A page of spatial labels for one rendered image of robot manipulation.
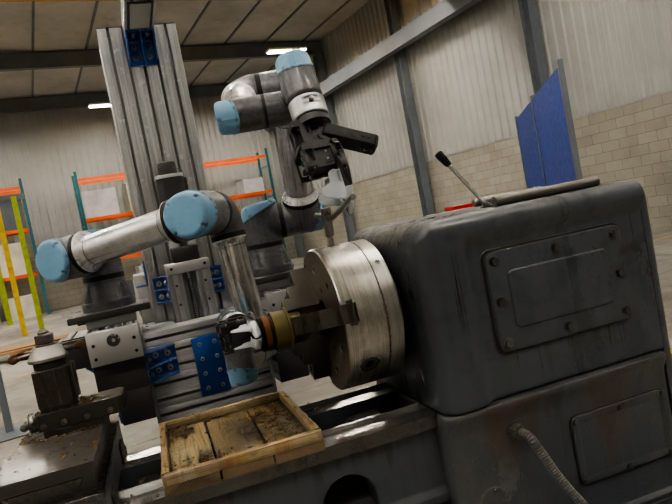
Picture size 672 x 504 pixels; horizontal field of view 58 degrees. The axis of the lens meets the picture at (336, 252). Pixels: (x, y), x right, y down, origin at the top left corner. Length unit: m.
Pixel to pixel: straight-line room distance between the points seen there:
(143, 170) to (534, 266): 1.28
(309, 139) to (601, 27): 12.43
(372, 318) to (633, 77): 12.00
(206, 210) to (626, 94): 11.93
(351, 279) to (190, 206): 0.49
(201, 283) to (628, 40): 11.74
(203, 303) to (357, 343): 0.87
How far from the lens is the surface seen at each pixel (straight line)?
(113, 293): 1.86
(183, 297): 1.99
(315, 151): 1.18
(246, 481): 1.21
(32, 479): 1.17
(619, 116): 13.14
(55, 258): 1.75
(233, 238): 1.64
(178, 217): 1.53
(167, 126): 2.10
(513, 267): 1.30
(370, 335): 1.22
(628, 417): 1.51
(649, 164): 12.84
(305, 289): 1.37
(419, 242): 1.19
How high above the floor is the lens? 1.29
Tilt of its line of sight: 3 degrees down
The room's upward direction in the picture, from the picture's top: 11 degrees counter-clockwise
